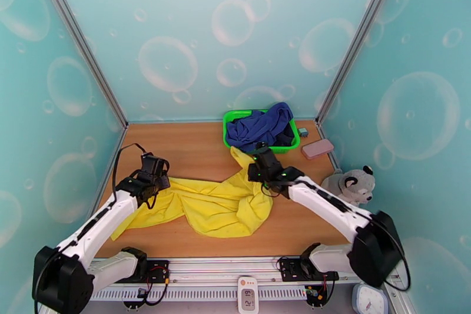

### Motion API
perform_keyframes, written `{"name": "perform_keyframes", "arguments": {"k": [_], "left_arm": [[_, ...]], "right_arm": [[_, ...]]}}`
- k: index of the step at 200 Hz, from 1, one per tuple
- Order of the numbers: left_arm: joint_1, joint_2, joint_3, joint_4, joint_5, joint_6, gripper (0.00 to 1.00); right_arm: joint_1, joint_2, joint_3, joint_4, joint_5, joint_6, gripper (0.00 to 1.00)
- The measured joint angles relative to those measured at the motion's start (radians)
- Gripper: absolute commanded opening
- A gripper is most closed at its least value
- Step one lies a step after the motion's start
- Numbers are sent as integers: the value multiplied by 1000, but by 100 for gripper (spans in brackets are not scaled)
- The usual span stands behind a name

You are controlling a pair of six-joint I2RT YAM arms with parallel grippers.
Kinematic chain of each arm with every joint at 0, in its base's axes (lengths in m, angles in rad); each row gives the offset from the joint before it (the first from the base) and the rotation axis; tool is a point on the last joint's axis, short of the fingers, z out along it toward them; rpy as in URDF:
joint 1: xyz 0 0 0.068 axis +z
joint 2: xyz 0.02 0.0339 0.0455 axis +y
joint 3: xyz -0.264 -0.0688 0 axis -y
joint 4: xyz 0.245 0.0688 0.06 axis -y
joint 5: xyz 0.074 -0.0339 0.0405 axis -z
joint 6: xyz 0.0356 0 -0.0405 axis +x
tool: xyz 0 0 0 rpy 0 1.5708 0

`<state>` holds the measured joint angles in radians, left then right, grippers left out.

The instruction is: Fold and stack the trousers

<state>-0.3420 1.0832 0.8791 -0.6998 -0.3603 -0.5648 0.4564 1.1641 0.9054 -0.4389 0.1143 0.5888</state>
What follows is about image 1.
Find yellow trousers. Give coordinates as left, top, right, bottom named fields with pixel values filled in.
left=110, top=146, right=275, bottom=241

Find green plastic basket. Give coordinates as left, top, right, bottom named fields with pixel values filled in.
left=222, top=109, right=301, bottom=156

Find dark navy garment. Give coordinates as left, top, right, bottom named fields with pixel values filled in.
left=272, top=128, right=296, bottom=148

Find blue garment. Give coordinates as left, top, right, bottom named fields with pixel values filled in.
left=225, top=101, right=295, bottom=154

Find pink rectangular case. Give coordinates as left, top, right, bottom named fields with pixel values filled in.
left=301, top=138, right=335, bottom=160

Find grey raccoon plush toy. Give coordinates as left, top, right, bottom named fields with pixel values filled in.
left=321, top=164, right=376, bottom=208

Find white digital clock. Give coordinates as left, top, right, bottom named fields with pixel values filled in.
left=237, top=276, right=260, bottom=314

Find pale blue analog clock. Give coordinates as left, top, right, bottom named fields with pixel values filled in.
left=351, top=282, right=389, bottom=314

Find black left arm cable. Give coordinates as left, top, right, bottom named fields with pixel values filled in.
left=112, top=143, right=148, bottom=200

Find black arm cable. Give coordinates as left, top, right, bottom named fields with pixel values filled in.
left=354, top=210, right=412, bottom=292
left=112, top=143, right=148, bottom=200

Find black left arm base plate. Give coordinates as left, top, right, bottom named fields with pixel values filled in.
left=127, top=259, right=171, bottom=285

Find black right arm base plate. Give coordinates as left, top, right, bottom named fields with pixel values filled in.
left=277, top=257, right=339, bottom=282

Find power wires with yellow plug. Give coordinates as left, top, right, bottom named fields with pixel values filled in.
left=303, top=274, right=336, bottom=308
left=123, top=267, right=171, bottom=311

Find aluminium mounting rail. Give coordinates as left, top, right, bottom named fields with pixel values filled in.
left=88, top=257, right=402, bottom=286

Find white slotted cable duct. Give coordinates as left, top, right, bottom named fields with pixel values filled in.
left=89, top=285, right=308, bottom=302

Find aluminium frame post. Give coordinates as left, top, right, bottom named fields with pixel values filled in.
left=28, top=0, right=130, bottom=130
left=316, top=0, right=409, bottom=126

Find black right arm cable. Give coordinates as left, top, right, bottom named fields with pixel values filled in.
left=354, top=210, right=412, bottom=292

